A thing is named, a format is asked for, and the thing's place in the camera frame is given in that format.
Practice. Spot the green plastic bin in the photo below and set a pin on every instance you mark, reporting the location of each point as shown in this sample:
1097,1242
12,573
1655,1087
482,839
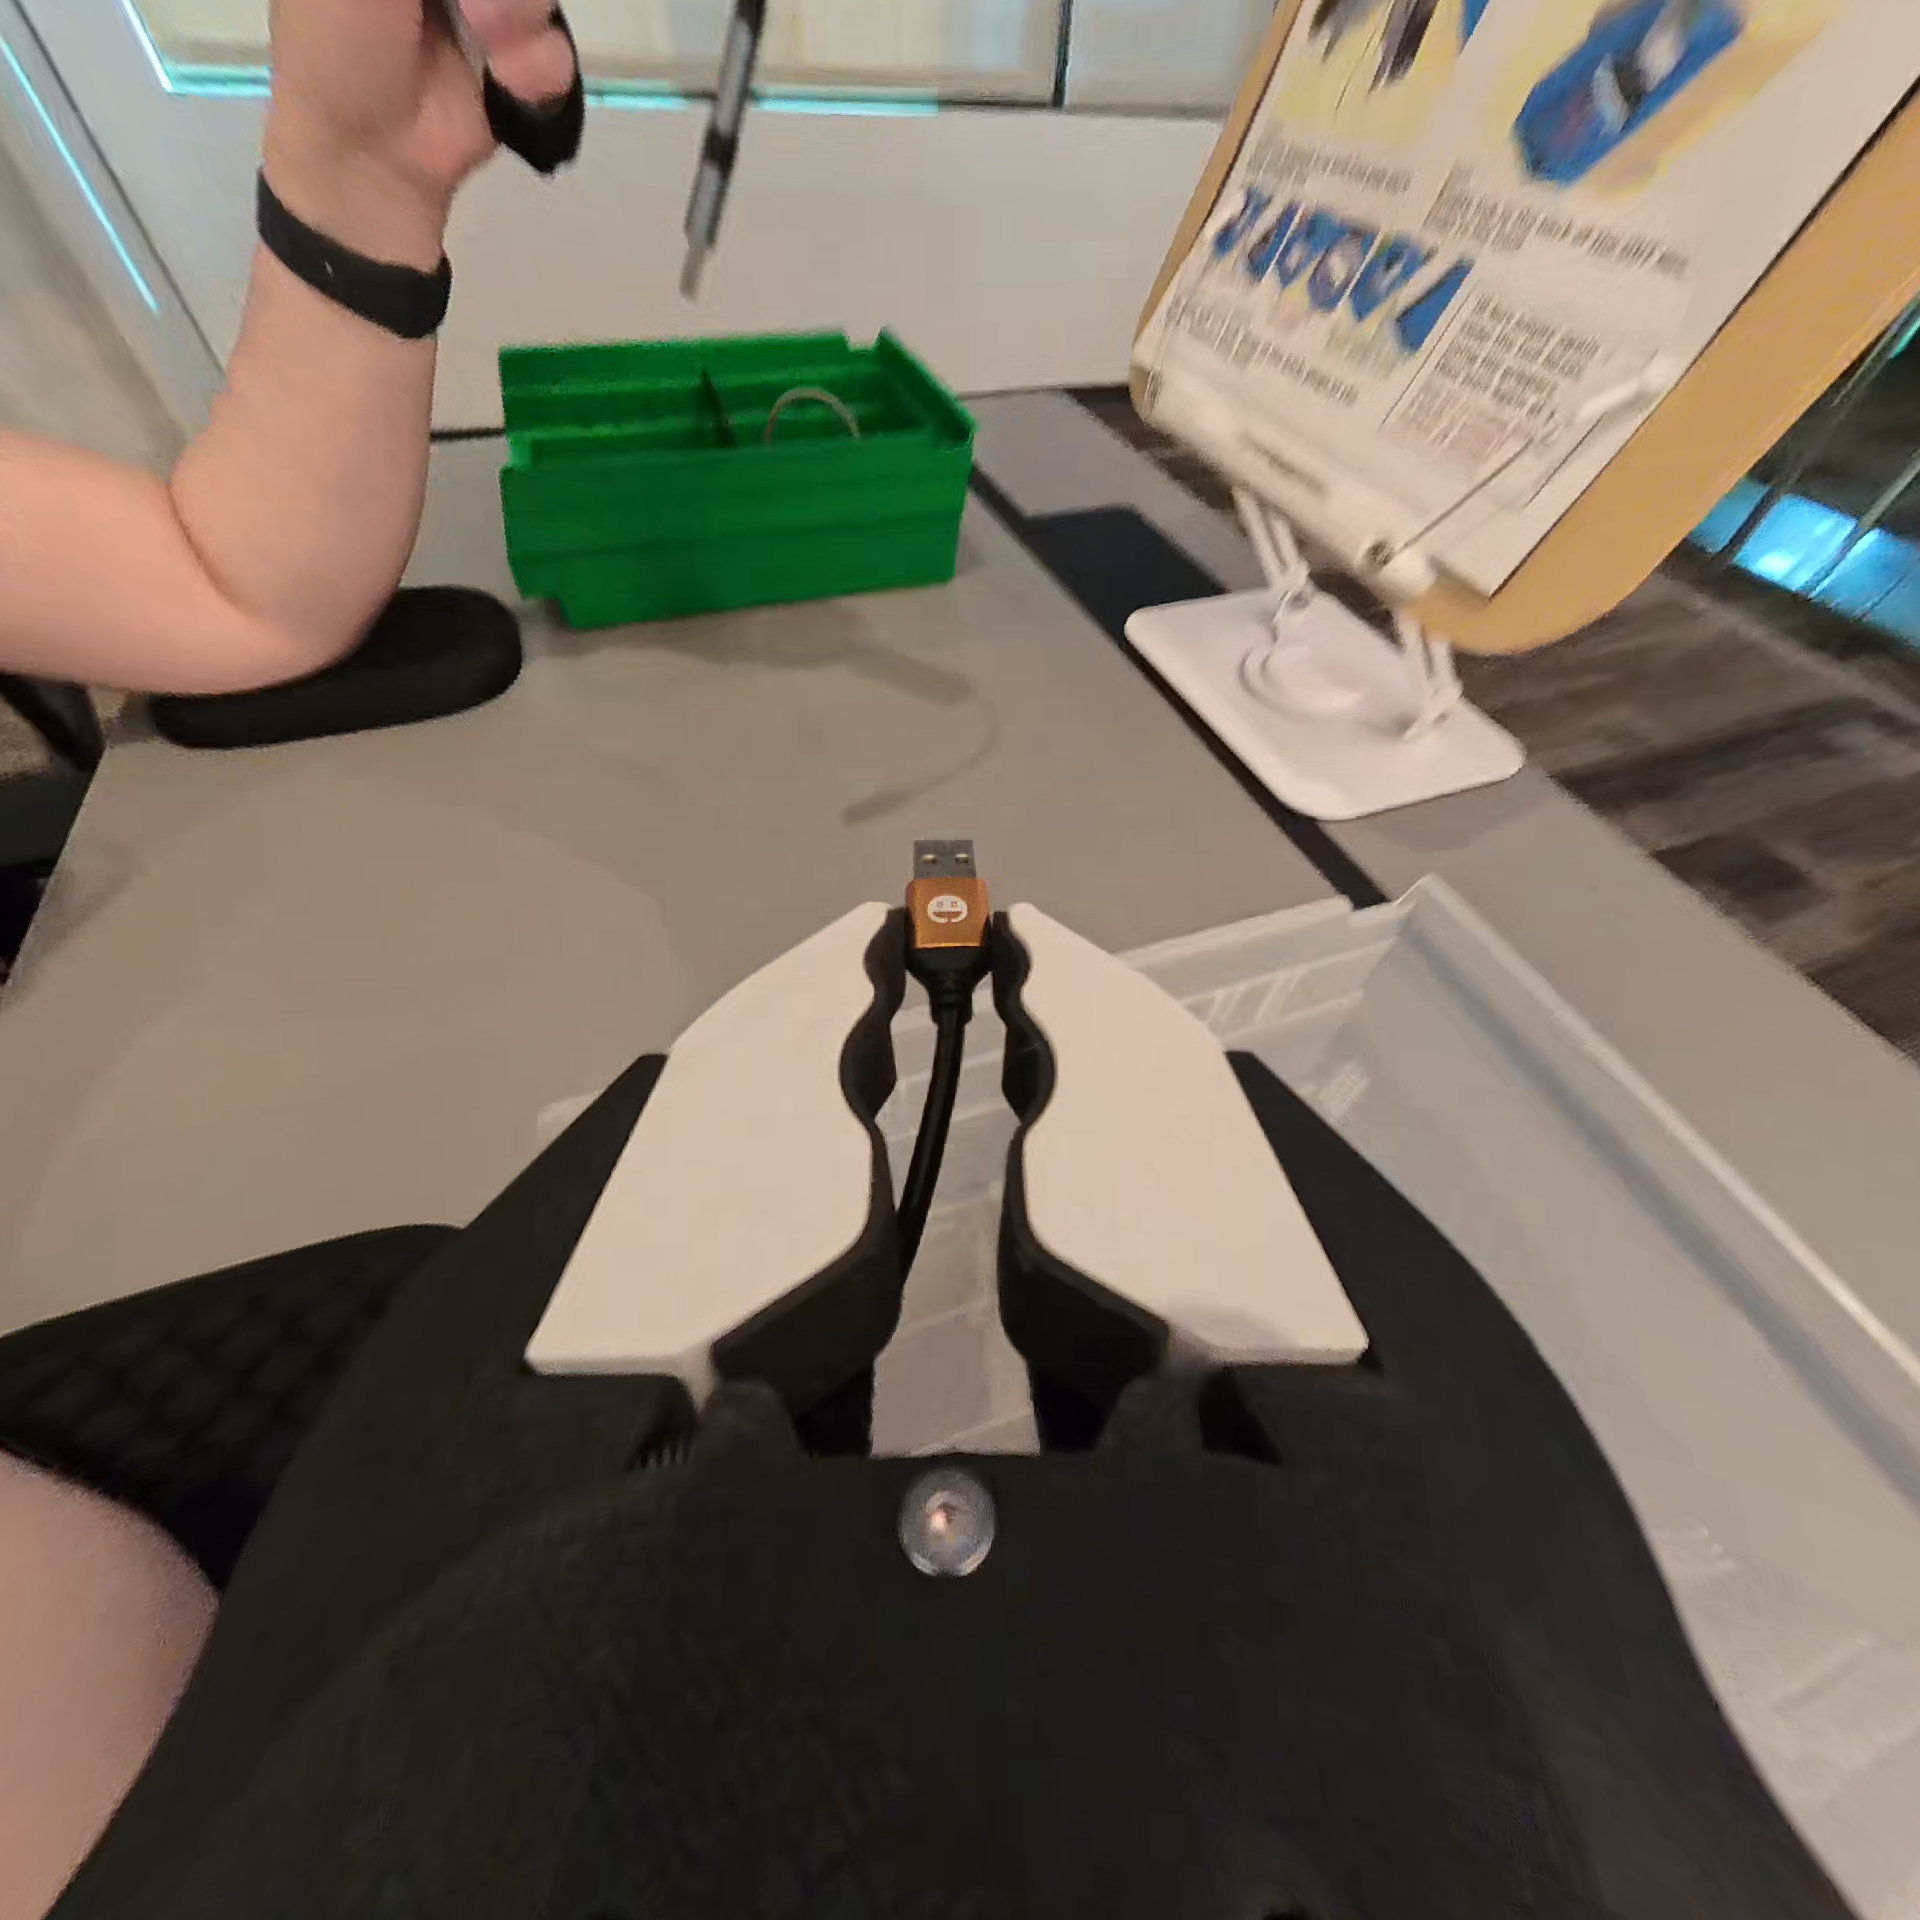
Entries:
717,541

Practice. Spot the black wristband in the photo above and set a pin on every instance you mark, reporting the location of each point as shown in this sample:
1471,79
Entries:
344,277

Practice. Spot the person's right forearm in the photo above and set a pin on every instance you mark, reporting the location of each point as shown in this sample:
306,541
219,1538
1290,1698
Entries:
75,1677

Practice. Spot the person's left hand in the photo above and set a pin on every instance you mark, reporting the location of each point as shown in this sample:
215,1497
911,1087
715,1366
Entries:
361,93

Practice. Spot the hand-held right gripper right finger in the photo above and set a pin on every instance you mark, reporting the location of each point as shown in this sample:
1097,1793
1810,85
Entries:
1184,1182

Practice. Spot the black usb hub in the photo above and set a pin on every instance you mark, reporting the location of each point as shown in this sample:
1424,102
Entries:
727,120

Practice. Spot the clear plastic bin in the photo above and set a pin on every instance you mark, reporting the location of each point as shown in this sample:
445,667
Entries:
1502,1200

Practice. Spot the printed instruction sheet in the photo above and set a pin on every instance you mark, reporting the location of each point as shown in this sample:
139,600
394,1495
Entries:
1502,300

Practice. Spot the white folding stand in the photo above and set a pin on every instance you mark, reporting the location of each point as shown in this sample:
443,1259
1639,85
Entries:
1350,734

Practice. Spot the person's left forearm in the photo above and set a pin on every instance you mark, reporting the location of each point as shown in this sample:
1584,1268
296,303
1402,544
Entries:
271,497

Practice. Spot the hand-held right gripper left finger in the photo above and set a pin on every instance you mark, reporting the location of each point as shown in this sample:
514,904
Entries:
717,1170

